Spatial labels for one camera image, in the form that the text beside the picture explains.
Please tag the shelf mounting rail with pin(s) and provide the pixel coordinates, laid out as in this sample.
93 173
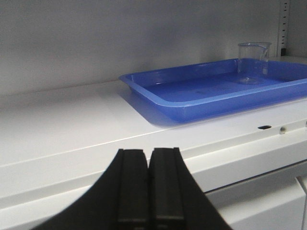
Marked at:
283 27

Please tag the white cabinet shelf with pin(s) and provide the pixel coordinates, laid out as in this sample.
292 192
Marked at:
55 144

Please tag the blue plastic tray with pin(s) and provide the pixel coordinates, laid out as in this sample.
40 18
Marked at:
206 90

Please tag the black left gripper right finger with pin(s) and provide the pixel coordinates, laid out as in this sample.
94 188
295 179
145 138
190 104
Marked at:
176 200

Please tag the clear glass beaker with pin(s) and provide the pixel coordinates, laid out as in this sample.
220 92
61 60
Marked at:
252 65

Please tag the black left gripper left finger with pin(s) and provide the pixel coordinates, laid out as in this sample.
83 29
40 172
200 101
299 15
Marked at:
118 200

